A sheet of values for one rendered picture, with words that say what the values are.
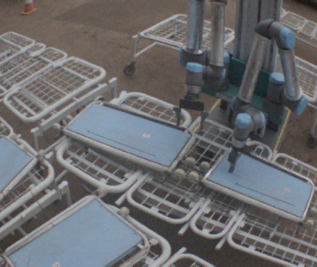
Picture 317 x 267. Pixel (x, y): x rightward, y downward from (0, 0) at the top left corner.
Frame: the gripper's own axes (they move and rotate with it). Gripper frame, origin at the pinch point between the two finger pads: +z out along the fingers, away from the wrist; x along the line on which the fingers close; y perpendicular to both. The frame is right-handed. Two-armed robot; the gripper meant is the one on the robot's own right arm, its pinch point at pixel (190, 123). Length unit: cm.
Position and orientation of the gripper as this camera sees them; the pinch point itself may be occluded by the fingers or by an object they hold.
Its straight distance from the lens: 230.0
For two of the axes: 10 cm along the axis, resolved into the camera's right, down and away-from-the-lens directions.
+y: 3.5, -2.0, 9.1
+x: -9.3, -1.6, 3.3
